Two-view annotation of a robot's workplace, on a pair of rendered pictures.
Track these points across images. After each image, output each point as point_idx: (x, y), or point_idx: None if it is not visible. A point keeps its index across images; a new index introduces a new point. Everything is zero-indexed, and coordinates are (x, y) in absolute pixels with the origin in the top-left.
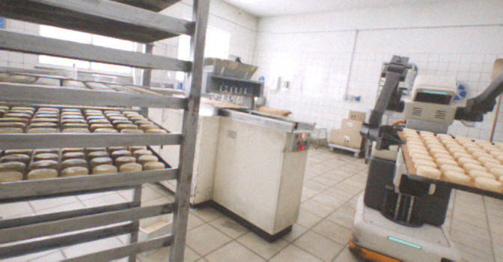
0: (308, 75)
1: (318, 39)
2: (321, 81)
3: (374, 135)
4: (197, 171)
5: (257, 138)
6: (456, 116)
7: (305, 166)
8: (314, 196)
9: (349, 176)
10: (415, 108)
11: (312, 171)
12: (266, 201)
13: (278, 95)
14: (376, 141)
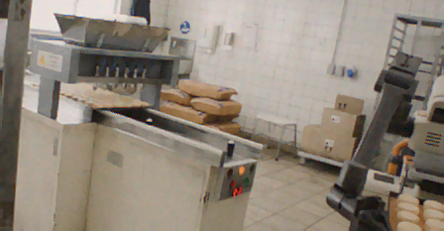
0: (270, 26)
1: None
2: (291, 37)
3: (348, 211)
4: (55, 219)
5: (160, 172)
6: None
7: (254, 195)
8: None
9: (326, 214)
10: (431, 133)
11: (264, 206)
12: None
13: (215, 57)
14: (350, 221)
